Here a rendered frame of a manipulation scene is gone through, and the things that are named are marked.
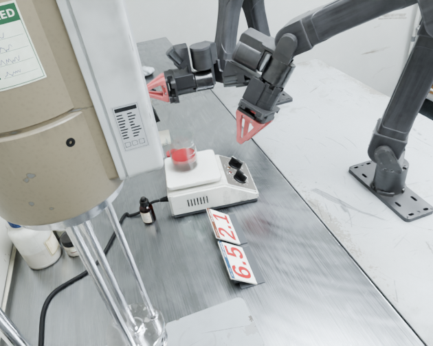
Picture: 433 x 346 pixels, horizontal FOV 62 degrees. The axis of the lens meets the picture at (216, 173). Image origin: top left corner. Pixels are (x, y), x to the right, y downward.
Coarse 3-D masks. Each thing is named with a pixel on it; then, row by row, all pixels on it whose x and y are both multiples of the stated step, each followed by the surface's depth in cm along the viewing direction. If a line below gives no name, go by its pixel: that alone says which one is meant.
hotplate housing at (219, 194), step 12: (216, 156) 87; (252, 180) 85; (168, 192) 78; (180, 192) 77; (192, 192) 77; (204, 192) 78; (216, 192) 78; (228, 192) 79; (240, 192) 79; (252, 192) 80; (180, 204) 78; (192, 204) 79; (204, 204) 80; (216, 204) 80; (228, 204) 81; (180, 216) 81
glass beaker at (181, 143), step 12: (168, 132) 79; (180, 132) 80; (192, 132) 78; (168, 144) 75; (180, 144) 75; (192, 144) 77; (180, 156) 77; (192, 156) 78; (180, 168) 79; (192, 168) 79
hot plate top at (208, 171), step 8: (200, 152) 85; (208, 152) 85; (168, 160) 84; (200, 160) 83; (208, 160) 82; (168, 168) 82; (200, 168) 80; (208, 168) 80; (216, 168) 79; (168, 176) 79; (176, 176) 79; (184, 176) 78; (192, 176) 78; (200, 176) 78; (208, 176) 77; (216, 176) 77; (168, 184) 77; (176, 184) 77; (184, 184) 76; (192, 184) 76; (200, 184) 77
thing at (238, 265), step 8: (224, 248) 68; (232, 248) 69; (240, 248) 71; (232, 256) 67; (240, 256) 68; (232, 264) 65; (240, 264) 66; (240, 272) 64; (248, 272) 65; (248, 280) 63
